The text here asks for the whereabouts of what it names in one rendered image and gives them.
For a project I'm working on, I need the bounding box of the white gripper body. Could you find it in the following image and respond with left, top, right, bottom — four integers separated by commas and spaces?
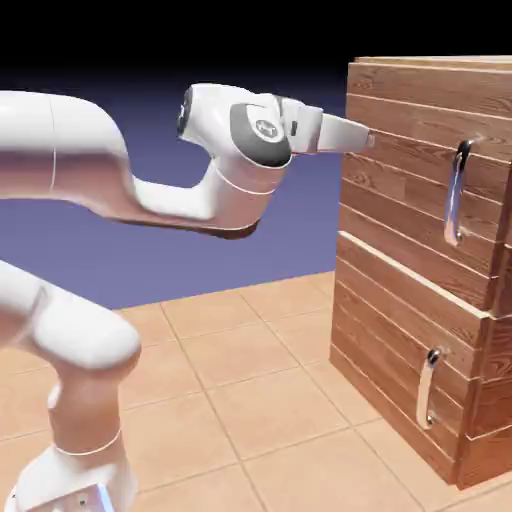
317, 112, 371, 154

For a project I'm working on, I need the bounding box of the tall wooden cabinet door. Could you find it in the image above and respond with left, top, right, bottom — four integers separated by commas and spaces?
338, 61, 512, 312

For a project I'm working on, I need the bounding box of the light wood cabinet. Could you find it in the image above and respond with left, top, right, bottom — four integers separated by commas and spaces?
329, 55, 512, 491

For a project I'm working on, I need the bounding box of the short wooden cabinet door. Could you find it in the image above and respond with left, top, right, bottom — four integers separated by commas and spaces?
330, 230, 492, 485

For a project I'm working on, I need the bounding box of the long curved silver handle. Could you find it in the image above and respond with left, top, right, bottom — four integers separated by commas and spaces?
442, 138, 477, 248

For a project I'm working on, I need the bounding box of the short curved silver handle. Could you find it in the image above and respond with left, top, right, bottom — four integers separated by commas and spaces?
415, 346, 444, 431

